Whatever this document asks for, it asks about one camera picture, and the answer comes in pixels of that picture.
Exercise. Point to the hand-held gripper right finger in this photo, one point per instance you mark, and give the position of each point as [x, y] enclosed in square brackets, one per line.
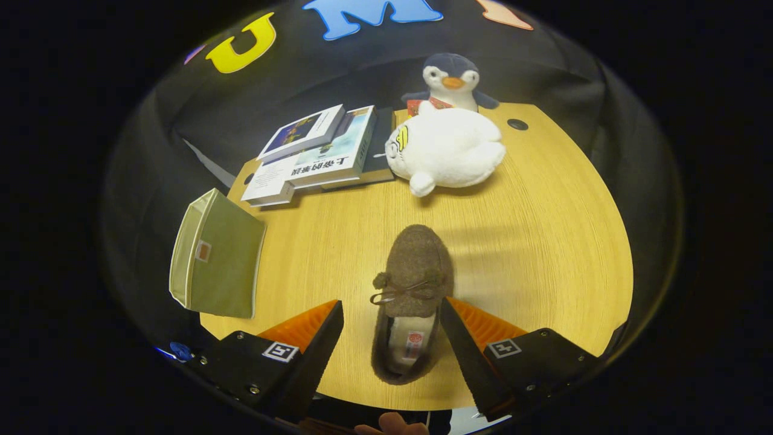
[471, 368]

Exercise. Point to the white text cover book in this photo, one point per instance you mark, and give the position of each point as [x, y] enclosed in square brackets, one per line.
[266, 181]

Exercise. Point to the green fabric storage box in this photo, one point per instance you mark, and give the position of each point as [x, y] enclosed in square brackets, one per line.
[226, 260]

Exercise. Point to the white plush toy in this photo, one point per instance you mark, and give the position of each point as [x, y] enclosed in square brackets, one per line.
[453, 148]

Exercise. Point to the dark cover book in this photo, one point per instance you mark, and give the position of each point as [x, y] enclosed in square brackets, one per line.
[381, 151]

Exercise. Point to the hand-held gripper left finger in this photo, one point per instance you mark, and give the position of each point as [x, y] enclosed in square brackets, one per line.
[314, 368]

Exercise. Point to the penguin plush toy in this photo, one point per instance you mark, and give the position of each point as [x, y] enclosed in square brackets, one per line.
[453, 75]

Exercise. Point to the brown fuzzy shoe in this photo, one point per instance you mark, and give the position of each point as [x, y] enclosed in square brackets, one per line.
[416, 254]

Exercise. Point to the blue crumpled cloth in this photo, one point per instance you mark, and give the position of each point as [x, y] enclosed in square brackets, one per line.
[180, 351]

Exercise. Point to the book with blue photo cover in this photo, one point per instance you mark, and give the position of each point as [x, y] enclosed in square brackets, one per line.
[302, 132]

